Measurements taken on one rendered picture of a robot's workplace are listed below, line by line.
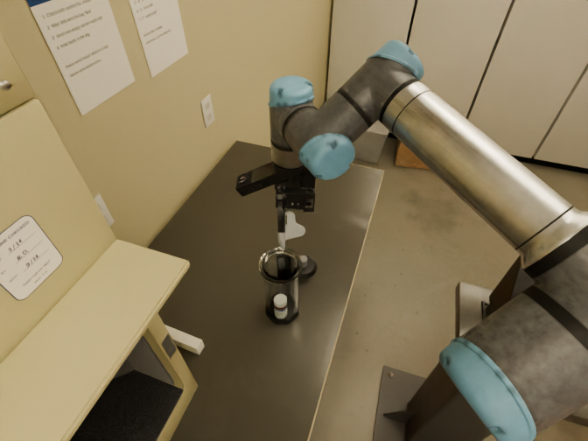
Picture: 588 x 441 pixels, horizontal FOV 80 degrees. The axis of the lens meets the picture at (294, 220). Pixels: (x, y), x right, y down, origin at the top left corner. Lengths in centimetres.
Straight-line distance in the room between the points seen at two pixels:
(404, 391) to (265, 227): 117
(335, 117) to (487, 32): 267
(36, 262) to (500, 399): 50
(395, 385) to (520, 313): 160
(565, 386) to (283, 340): 72
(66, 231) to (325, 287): 80
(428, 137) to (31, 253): 47
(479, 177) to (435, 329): 182
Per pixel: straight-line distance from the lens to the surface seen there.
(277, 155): 66
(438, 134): 49
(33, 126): 43
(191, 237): 129
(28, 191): 43
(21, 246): 44
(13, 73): 41
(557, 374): 45
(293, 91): 59
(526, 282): 103
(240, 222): 130
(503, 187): 47
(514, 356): 44
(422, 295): 234
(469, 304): 120
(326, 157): 51
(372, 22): 316
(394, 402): 199
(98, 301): 48
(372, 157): 316
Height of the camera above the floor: 187
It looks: 46 degrees down
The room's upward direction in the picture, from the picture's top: straight up
